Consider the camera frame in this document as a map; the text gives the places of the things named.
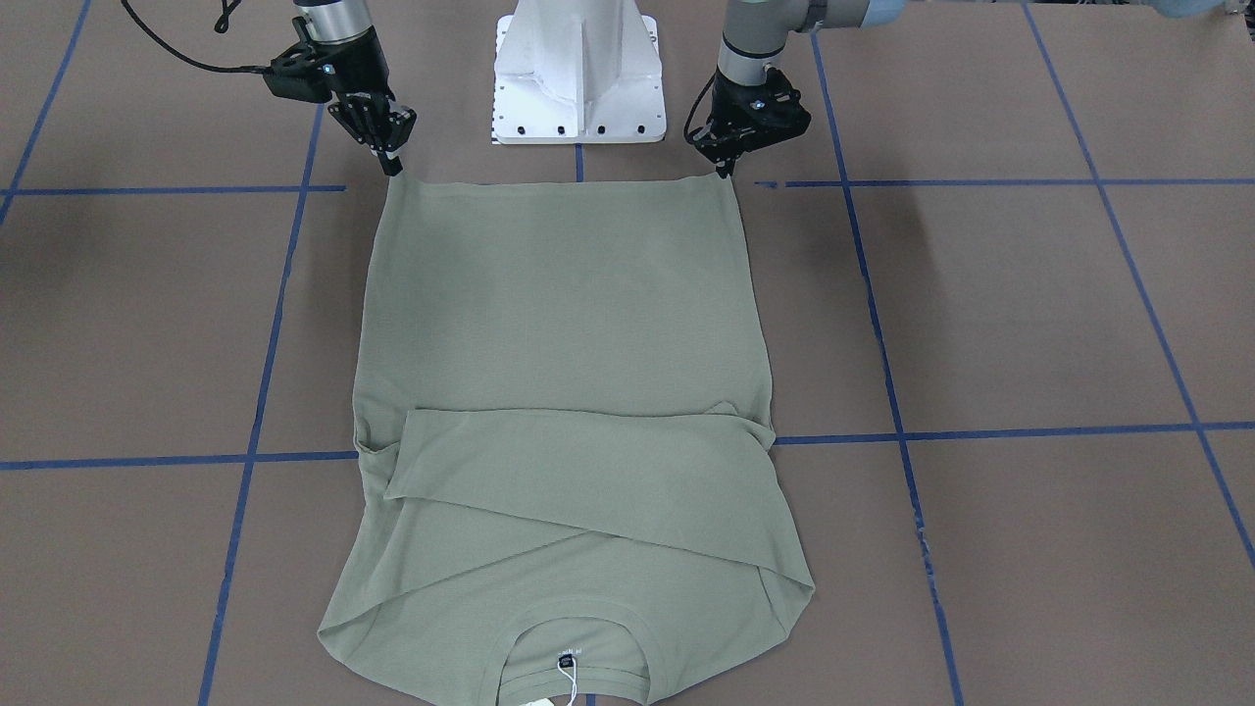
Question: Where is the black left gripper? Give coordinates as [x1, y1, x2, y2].
[692, 66, 812, 179]

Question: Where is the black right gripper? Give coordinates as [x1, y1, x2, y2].
[264, 25, 417, 177]

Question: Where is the olive green long-sleeve shirt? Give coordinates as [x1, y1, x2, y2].
[318, 176, 814, 705]

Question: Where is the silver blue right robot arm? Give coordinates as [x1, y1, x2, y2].
[264, 1, 417, 177]

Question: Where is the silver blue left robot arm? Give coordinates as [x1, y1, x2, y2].
[684, 1, 906, 179]

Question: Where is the white paper hang tag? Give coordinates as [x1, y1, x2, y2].
[536, 646, 584, 705]

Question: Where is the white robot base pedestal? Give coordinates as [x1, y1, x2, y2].
[489, 1, 668, 145]

